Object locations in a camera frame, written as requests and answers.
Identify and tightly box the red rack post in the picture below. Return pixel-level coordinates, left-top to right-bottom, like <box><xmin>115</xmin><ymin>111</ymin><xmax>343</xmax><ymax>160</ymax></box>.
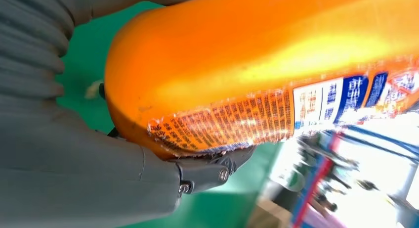
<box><xmin>296</xmin><ymin>157</ymin><xmax>338</xmax><ymax>228</ymax></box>

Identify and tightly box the brown cardboard box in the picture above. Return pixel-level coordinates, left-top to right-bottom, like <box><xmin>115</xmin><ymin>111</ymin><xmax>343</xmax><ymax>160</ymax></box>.
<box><xmin>249</xmin><ymin>200</ymin><xmax>292</xmax><ymax>228</ymax></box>

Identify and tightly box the blue metal rack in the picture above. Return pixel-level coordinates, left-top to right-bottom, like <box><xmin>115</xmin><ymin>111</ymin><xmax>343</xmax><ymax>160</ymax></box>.
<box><xmin>291</xmin><ymin>125</ymin><xmax>419</xmax><ymax>228</ymax></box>

